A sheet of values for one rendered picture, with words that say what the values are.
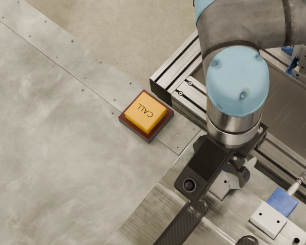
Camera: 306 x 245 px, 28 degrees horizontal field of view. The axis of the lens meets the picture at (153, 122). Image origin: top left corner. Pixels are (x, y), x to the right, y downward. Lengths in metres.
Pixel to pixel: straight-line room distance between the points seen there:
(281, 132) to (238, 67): 1.13
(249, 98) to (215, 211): 0.37
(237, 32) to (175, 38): 1.46
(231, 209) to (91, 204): 0.28
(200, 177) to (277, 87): 1.04
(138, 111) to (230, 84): 0.48
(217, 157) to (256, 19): 0.22
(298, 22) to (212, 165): 0.24
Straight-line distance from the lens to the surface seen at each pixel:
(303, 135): 1.87
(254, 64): 0.74
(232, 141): 0.84
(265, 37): 0.81
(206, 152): 0.90
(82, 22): 2.32
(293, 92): 1.92
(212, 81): 0.73
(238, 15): 0.80
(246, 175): 0.96
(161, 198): 1.07
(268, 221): 1.03
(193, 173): 0.91
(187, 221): 1.06
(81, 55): 1.31
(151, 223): 1.06
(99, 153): 1.20
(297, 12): 0.81
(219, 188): 1.04
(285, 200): 1.06
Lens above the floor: 1.91
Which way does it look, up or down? 66 degrees down
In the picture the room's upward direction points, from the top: 9 degrees counter-clockwise
